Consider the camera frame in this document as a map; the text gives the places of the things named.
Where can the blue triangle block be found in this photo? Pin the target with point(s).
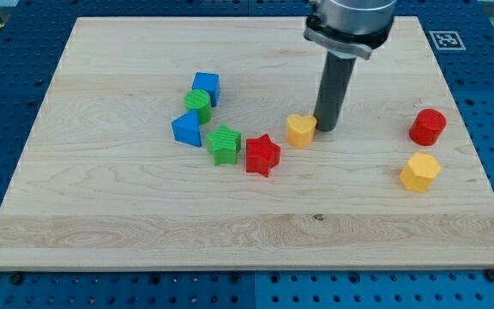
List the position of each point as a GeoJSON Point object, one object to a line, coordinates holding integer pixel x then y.
{"type": "Point", "coordinates": [186, 129]}

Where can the green star block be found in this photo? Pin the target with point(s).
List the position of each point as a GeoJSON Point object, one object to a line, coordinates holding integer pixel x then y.
{"type": "Point", "coordinates": [224, 144]}

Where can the red cylinder block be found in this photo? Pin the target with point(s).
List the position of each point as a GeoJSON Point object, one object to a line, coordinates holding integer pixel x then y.
{"type": "Point", "coordinates": [427, 127]}

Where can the light wooden board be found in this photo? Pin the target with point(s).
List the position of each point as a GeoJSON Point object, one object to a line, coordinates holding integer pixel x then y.
{"type": "Point", "coordinates": [102, 185]}

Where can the blue cube block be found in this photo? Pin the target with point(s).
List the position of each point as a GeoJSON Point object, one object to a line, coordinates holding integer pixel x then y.
{"type": "Point", "coordinates": [209, 82]}

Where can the red star block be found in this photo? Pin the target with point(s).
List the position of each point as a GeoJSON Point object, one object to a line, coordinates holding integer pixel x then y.
{"type": "Point", "coordinates": [262, 155]}

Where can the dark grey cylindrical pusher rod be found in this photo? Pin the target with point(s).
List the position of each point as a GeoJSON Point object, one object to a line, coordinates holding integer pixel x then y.
{"type": "Point", "coordinates": [336, 76]}

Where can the yellow hexagon block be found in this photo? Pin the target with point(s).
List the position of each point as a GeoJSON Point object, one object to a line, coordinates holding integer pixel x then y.
{"type": "Point", "coordinates": [419, 172]}

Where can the white fiducial marker tag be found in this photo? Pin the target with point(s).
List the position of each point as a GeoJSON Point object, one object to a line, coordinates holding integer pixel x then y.
{"type": "Point", "coordinates": [445, 40]}

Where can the green cylinder block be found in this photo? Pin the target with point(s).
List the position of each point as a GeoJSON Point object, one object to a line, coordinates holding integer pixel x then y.
{"type": "Point", "coordinates": [200, 101]}

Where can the yellow heart block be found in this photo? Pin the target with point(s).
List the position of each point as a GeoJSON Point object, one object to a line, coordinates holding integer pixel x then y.
{"type": "Point", "coordinates": [300, 130]}

